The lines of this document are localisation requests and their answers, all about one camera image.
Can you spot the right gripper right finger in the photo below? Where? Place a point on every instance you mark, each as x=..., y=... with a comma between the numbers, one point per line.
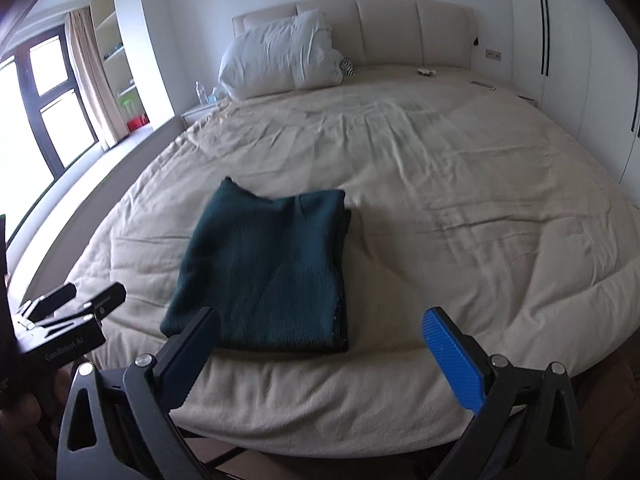
x=525, y=422

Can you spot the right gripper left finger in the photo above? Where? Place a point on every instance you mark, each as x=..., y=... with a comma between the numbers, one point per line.
x=116, y=423

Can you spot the dark green knitted garment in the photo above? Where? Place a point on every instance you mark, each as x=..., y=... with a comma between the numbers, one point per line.
x=272, y=270

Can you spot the person's left hand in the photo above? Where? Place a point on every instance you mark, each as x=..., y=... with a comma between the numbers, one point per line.
x=30, y=429

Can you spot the black framed window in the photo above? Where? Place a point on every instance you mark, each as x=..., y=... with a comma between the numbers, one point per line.
x=45, y=126

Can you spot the beige curtain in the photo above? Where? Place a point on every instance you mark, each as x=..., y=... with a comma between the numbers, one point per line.
x=95, y=92

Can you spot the red box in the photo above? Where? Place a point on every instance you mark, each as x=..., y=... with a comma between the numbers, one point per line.
x=137, y=122

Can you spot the beige bed blanket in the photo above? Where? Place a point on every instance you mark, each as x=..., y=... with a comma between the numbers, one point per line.
x=461, y=197

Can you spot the white nightstand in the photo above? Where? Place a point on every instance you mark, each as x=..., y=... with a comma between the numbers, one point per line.
x=190, y=117

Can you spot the clear water bottle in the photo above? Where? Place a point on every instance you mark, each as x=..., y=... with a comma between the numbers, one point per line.
x=201, y=93

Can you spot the white pillow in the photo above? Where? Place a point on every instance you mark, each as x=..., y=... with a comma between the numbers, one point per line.
x=289, y=54

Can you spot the small white object on bed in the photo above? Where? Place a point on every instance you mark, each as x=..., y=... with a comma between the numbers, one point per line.
x=425, y=72

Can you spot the white wardrobe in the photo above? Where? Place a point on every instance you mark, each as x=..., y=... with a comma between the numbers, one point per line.
x=575, y=60

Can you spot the beige padded headboard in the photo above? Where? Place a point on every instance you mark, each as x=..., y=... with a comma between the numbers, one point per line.
x=383, y=32

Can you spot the white wall shelf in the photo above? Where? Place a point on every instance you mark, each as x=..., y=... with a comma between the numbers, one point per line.
x=114, y=59

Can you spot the wall power socket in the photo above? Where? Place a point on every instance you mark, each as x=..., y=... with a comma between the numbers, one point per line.
x=493, y=55

